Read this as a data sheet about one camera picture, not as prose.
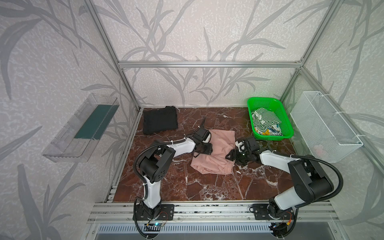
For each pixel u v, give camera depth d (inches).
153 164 20.0
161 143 20.7
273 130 40.4
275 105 45.4
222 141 35.6
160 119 44.1
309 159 18.6
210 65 37.2
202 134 30.3
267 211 28.8
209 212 29.7
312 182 17.5
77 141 24.8
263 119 41.4
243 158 31.3
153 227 28.4
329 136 24.6
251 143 29.3
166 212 28.6
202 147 31.8
